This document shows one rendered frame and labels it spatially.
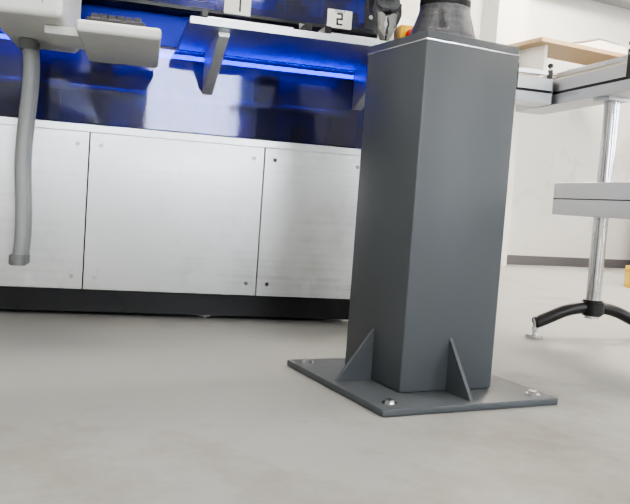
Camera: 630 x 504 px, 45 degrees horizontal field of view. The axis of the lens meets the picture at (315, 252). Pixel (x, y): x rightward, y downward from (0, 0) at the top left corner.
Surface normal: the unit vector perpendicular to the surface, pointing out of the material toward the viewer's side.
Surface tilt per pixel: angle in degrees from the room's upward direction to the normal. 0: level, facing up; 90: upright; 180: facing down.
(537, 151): 90
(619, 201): 90
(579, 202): 90
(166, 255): 90
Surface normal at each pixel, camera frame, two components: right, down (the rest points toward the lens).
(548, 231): 0.44, 0.09
